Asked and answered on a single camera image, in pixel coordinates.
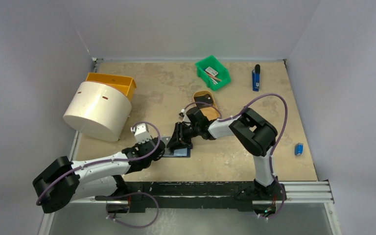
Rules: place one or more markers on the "items inside green bin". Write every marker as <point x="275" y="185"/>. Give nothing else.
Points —
<point x="212" y="74"/>

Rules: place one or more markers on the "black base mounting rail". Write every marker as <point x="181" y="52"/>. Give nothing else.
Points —
<point x="243" y="196"/>

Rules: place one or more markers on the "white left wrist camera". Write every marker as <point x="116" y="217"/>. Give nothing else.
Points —
<point x="141" y="133"/>

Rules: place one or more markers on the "black VIP credit cards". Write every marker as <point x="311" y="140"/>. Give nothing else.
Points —
<point x="207" y="98"/>

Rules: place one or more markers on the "small blue eraser block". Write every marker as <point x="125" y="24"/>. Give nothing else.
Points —
<point x="299" y="148"/>

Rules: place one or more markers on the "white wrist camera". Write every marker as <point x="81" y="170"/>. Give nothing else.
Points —
<point x="184" y="117"/>
<point x="141" y="133"/>

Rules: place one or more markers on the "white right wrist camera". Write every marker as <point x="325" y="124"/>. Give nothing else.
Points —
<point x="184" y="117"/>

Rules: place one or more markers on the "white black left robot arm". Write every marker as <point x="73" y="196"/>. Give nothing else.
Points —
<point x="64" y="180"/>

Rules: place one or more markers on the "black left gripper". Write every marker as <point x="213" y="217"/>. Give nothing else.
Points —
<point x="139" y="145"/>

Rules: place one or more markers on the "yellow wooden box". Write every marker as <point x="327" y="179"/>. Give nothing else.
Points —
<point x="124" y="84"/>

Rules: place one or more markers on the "green plastic bin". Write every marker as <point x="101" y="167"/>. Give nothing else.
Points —
<point x="223" y="73"/>

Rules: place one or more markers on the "tan oval plastic tray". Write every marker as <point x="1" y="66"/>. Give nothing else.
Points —
<point x="208" y="110"/>

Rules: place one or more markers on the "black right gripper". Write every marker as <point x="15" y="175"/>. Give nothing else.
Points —
<point x="181" y="136"/>

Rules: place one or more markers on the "white cylindrical container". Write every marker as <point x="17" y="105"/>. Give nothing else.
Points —
<point x="98" y="111"/>

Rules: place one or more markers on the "blue stapler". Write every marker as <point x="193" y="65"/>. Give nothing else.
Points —
<point x="256" y="78"/>

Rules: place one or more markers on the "blue leather card holder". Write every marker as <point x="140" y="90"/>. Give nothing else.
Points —
<point x="177" y="153"/>

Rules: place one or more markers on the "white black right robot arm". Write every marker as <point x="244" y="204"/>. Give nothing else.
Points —
<point x="255" y="134"/>

